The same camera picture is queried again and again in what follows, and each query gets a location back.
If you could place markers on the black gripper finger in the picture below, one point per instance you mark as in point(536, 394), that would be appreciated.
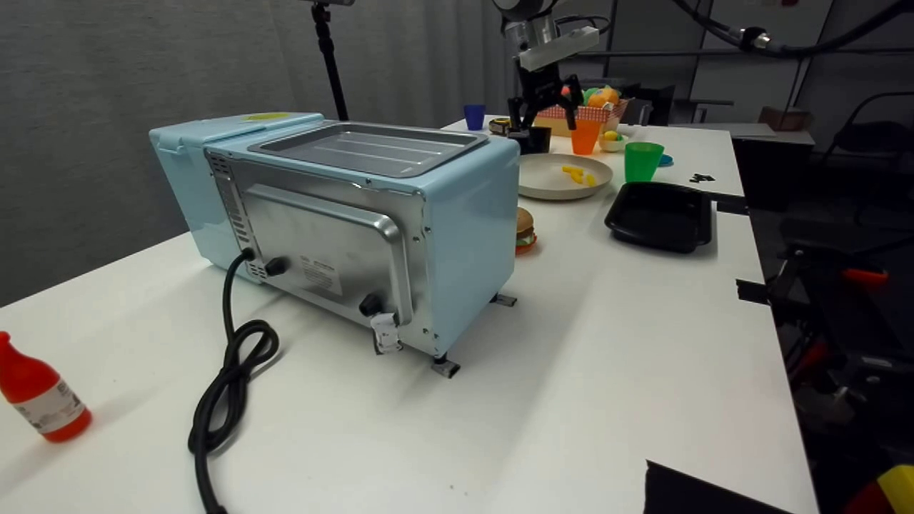
point(570, 101)
point(519, 115)

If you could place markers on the blue plastic cup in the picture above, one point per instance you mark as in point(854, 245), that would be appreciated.
point(474, 115)

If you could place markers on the red plastic bottle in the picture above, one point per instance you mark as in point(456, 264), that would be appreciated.
point(40, 394)

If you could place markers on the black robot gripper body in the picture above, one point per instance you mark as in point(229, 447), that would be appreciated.
point(537, 90)

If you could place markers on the beige round plate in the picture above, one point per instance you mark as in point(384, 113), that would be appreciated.
point(541, 177)

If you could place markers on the orange plastic cup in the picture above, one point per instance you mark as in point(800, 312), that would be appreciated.
point(587, 130)

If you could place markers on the black tripod pole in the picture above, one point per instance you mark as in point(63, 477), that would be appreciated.
point(320, 20)

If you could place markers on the yellow toy fries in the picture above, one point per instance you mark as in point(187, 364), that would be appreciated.
point(577, 174)

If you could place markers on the black square tray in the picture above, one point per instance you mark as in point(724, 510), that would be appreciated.
point(661, 214)

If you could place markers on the black chair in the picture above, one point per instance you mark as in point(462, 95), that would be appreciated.
point(871, 143)

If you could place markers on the toy hamburger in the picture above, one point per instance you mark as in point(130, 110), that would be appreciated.
point(526, 235)

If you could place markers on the light blue toaster oven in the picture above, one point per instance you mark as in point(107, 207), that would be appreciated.
point(406, 231)

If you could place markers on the green plastic cup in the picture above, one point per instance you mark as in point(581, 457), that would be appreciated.
point(641, 161)

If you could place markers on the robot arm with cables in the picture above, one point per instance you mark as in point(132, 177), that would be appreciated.
point(544, 47)

